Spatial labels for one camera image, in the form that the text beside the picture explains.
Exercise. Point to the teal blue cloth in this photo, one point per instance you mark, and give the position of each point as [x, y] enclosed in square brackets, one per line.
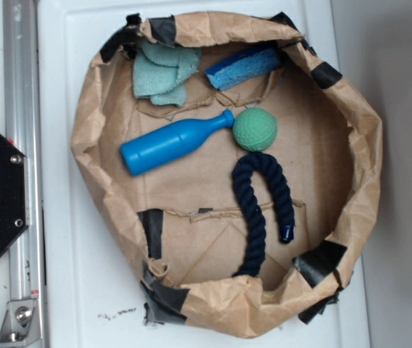
[160, 71]

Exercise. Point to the aluminium rail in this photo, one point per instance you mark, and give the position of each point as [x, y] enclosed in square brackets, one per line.
[27, 266]

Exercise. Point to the brown paper bag basin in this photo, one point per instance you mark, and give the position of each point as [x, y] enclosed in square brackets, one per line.
[180, 226]

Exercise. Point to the blue plastic bottle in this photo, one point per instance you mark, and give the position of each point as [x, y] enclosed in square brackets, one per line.
[171, 142]

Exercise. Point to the white tray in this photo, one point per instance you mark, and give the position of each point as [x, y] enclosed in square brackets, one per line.
[93, 298]

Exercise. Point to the blue sponge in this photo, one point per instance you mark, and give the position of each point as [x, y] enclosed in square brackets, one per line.
[247, 64]

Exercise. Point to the metal corner bracket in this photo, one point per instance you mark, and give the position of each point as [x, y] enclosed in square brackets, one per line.
[20, 327]

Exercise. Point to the green rubber ball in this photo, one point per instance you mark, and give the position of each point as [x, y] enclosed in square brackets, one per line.
[255, 129]

